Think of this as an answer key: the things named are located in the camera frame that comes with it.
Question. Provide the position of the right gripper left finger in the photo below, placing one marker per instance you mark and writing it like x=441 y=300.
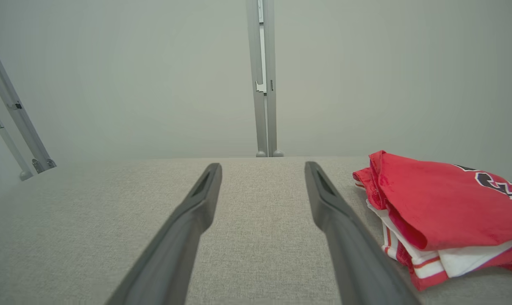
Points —
x=175 y=245

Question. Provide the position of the grey metal double frame post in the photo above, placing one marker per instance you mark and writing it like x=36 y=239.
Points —
x=269 y=63

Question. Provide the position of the red and white t-shirt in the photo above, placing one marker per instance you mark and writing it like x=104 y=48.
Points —
x=425 y=267

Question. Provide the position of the grey metal corner frame post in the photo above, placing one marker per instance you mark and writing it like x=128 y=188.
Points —
x=14 y=106

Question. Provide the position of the red shorts number 23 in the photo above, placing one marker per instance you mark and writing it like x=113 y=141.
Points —
x=442 y=203

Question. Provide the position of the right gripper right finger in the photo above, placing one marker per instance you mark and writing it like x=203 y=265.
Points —
x=353 y=254

